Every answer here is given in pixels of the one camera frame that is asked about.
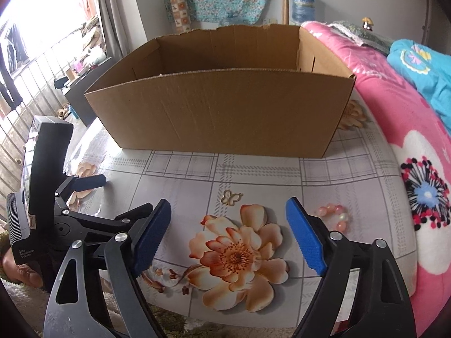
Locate dark hanging clothes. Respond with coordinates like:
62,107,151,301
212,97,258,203
0,23,29,120

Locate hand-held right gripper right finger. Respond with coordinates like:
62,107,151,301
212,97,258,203
285,197,418,338

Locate orange patterned roll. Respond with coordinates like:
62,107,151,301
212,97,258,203
169,0,193,32

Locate blue garment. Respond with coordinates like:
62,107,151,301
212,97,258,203
387,39,451,131

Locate pink bead bracelet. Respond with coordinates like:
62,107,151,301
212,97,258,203
315,202,353,233

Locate green fluffy cloth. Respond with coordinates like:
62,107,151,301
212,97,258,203
151,306,198,338

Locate wall pipe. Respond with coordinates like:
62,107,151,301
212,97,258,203
421,0,434,43

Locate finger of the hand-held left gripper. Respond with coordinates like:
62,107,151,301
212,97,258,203
60,202,156,247
54,174,107,201

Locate dark cabinet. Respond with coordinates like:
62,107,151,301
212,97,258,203
63,75,103,126

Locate blue water jug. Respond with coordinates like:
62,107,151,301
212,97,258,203
292,0,317,25

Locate grey lace pillow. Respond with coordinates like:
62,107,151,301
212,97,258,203
328,21,399,46

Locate balcony railing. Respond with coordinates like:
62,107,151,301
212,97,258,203
0,39,110,201

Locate gold butterfly charm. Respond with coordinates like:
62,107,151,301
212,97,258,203
222,190,244,205

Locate person's left hand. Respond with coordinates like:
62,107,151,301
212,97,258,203
0,248,45,287

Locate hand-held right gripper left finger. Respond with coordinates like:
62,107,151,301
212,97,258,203
44,198,173,338

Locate wooden chair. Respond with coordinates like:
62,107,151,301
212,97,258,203
271,0,295,26

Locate brown cardboard box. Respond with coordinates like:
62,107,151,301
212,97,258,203
84,24,356,159

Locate pink floral blanket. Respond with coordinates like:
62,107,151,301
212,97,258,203
301,21,451,338

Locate grey curtain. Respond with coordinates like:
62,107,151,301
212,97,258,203
92,0,149,60

